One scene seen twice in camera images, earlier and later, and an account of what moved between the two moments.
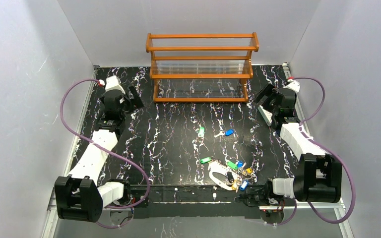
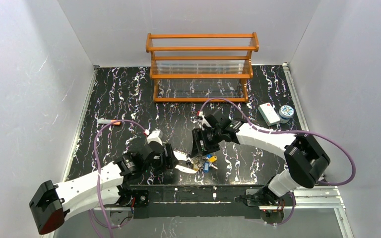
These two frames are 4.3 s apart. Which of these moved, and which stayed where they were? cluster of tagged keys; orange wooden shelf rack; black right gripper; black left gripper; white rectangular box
Moved: black left gripper; black right gripper; cluster of tagged keys
Stayed: white rectangular box; orange wooden shelf rack
